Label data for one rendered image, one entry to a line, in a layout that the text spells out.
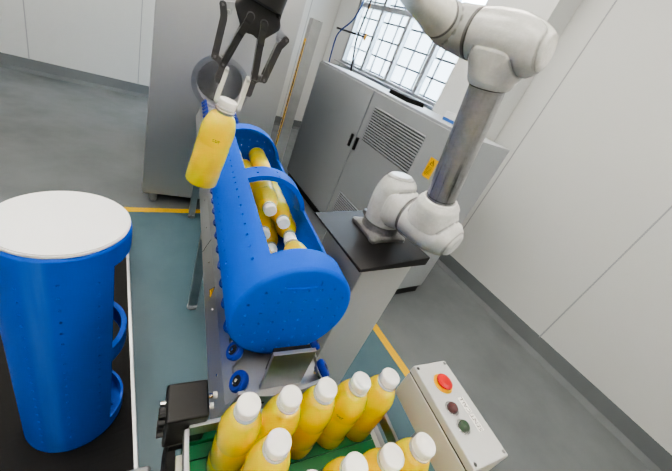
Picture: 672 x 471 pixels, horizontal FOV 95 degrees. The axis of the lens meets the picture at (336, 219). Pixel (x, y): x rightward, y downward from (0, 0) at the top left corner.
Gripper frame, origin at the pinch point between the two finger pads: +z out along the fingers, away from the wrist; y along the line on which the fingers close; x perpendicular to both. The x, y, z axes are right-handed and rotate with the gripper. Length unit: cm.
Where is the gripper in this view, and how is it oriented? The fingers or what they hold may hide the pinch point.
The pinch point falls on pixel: (232, 90)
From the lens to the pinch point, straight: 71.6
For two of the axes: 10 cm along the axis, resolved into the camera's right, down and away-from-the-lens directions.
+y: -8.4, -2.4, -5.0
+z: -4.8, 7.5, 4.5
